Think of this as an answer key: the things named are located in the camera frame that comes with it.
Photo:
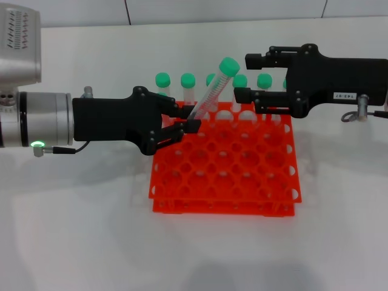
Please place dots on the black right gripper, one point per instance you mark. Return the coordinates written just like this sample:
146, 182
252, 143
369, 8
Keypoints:
333, 78

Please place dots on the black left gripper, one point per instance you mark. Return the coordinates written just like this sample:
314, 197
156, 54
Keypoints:
109, 119

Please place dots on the orange test tube rack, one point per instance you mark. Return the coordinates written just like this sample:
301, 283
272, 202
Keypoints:
224, 183

